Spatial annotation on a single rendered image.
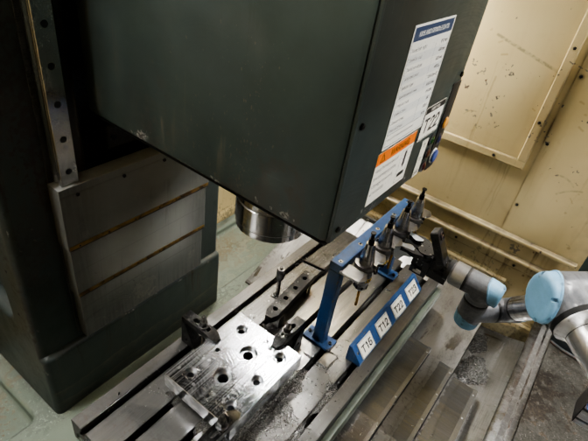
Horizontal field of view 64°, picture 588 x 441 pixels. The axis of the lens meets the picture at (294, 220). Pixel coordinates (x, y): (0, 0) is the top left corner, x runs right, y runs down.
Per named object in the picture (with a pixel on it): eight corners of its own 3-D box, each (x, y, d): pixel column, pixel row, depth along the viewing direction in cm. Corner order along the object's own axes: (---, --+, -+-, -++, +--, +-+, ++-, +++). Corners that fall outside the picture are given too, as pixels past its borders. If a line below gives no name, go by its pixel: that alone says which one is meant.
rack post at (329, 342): (337, 342, 147) (357, 273, 130) (327, 353, 144) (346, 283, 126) (311, 325, 152) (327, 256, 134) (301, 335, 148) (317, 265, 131)
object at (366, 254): (364, 255, 133) (369, 235, 129) (377, 262, 130) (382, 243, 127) (355, 261, 130) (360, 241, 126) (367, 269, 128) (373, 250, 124)
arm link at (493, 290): (491, 316, 134) (503, 295, 129) (455, 296, 139) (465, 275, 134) (499, 301, 140) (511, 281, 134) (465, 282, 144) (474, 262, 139)
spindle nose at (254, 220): (275, 193, 111) (281, 149, 104) (322, 228, 102) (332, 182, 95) (219, 214, 102) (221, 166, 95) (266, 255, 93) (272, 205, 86)
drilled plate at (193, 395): (299, 367, 133) (302, 355, 130) (228, 440, 113) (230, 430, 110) (239, 323, 143) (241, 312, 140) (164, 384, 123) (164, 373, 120)
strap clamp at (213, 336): (220, 359, 137) (223, 324, 128) (213, 366, 134) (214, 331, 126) (189, 334, 142) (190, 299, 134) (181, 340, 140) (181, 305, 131)
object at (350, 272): (370, 277, 128) (371, 275, 127) (360, 287, 124) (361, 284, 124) (348, 265, 131) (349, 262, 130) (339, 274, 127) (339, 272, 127)
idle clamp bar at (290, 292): (314, 288, 166) (316, 275, 162) (272, 333, 147) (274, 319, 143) (302, 282, 168) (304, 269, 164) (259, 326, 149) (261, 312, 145)
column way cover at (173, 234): (206, 264, 168) (211, 134, 138) (86, 341, 135) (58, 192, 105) (196, 258, 170) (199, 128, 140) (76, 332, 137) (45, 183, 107)
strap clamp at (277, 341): (301, 344, 145) (308, 311, 136) (274, 371, 136) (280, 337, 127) (292, 339, 146) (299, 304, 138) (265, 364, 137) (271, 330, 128)
